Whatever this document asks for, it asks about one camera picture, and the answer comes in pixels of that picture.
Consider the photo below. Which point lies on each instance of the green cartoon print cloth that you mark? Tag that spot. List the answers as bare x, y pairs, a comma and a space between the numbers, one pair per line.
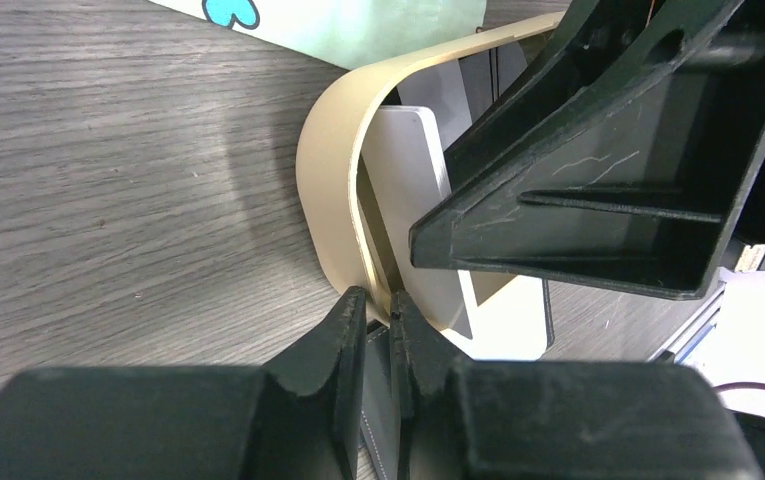
345, 33

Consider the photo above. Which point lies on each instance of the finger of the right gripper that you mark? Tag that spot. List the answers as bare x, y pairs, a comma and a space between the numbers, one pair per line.
705, 140
567, 121

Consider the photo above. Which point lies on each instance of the black leather card holder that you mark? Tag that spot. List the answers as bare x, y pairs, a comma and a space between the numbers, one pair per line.
382, 397

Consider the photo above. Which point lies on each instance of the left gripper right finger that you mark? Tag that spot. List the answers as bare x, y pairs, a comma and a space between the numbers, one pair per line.
436, 429

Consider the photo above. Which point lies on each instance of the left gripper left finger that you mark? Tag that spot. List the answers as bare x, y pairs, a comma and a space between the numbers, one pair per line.
310, 411

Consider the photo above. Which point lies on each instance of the beige oval tray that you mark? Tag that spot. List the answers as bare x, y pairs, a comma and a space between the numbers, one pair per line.
366, 172

